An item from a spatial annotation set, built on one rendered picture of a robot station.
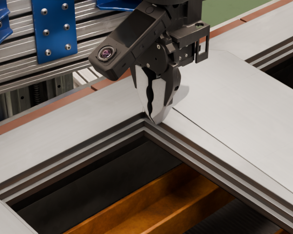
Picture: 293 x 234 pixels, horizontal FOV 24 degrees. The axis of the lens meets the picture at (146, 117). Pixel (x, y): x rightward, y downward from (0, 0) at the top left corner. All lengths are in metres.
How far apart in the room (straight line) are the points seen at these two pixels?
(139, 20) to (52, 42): 0.50
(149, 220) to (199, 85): 0.22
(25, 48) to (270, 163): 0.61
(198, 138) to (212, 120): 0.05
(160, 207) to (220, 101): 0.20
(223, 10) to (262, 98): 2.21
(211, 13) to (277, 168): 2.34
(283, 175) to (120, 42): 0.27
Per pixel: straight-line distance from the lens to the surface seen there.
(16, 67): 1.36
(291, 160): 0.92
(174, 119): 0.98
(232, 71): 1.10
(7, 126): 1.02
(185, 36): 0.89
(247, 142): 0.95
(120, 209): 1.03
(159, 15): 0.87
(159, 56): 0.89
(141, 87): 0.95
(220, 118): 0.99
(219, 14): 3.20
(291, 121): 1.00
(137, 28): 0.87
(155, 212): 1.07
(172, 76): 0.89
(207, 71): 1.10
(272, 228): 1.25
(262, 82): 1.08
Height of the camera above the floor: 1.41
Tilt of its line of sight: 35 degrees down
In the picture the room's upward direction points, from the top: straight up
